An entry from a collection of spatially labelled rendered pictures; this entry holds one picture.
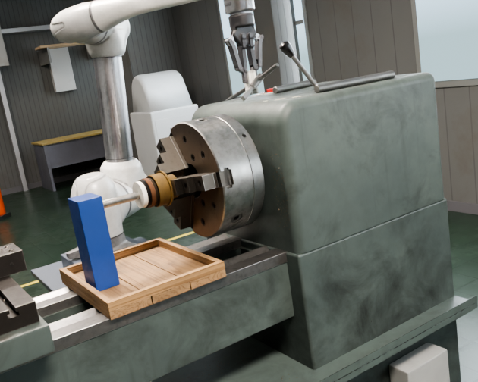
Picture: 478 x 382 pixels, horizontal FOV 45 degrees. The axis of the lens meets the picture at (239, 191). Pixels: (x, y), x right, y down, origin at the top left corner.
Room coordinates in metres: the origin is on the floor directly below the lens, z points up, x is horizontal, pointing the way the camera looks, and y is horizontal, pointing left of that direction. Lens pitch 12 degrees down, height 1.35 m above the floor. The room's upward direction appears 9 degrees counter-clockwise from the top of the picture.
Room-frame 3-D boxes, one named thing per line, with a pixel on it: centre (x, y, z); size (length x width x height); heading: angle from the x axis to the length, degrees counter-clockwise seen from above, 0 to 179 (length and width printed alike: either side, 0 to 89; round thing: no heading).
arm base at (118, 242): (1.94, 0.52, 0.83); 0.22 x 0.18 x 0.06; 121
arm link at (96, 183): (1.96, 0.50, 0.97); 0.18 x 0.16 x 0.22; 160
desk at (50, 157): (8.93, 2.27, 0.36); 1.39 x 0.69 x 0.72; 121
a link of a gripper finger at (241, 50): (1.76, -0.07, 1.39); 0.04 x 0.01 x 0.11; 32
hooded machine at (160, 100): (7.13, 0.77, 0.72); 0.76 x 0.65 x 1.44; 31
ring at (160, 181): (1.45, 0.20, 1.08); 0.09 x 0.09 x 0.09; 32
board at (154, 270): (1.40, 0.28, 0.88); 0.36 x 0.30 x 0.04; 32
